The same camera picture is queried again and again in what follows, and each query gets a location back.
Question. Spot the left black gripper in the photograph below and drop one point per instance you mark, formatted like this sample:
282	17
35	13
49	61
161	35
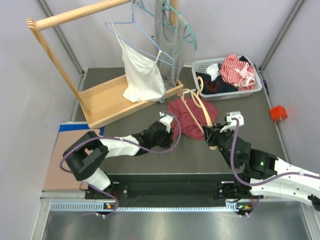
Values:
168	140

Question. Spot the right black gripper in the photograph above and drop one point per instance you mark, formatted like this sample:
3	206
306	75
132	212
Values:
215	130

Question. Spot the wooden clothes hanger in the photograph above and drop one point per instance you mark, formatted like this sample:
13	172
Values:
197	101

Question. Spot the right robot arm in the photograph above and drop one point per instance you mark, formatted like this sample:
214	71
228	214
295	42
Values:
260	173

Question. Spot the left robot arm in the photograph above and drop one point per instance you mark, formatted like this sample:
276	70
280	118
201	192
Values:
85	156

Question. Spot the white garment on hanger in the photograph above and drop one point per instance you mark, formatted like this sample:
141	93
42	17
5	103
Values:
143	76

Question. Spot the grey tank top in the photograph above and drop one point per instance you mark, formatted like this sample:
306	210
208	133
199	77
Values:
170	41

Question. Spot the dark navy garment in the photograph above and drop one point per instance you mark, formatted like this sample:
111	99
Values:
217	86

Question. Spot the wooden clothes rack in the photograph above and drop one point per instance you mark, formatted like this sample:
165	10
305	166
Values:
102	104

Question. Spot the white garment in basket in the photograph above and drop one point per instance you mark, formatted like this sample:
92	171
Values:
214	71

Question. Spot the red white striped garment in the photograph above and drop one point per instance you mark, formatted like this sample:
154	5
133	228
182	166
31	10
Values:
238	73

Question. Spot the white laundry basket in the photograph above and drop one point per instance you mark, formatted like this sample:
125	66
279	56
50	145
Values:
201	65

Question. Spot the orange red block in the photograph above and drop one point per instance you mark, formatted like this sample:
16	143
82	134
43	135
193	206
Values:
278	113

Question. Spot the brown board blue edge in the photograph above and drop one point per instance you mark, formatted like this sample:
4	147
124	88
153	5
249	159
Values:
57	180

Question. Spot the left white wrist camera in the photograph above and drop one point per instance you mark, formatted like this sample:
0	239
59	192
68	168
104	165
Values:
166	119

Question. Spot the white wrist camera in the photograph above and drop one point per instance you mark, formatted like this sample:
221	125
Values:
232	120
166	119

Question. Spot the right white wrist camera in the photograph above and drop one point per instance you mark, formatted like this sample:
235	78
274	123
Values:
232	120

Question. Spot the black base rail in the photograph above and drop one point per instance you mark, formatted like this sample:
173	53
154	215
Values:
177	190

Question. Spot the blue wire hanger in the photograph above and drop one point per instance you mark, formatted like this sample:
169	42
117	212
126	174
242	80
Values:
131	33

